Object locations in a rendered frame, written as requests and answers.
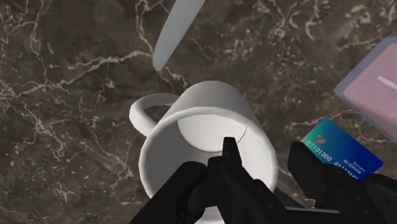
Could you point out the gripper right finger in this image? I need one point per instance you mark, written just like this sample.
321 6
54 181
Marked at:
328 186

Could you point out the grey knife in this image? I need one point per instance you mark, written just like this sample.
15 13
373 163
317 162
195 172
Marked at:
173 34

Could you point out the pink and grey flat box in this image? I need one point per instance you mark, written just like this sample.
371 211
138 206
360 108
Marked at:
372 86

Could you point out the white mug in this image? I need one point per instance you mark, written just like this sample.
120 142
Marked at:
204 124

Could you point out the blue-green bank card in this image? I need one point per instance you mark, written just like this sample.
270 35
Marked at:
341 145

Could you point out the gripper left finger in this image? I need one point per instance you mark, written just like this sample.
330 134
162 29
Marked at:
226 186

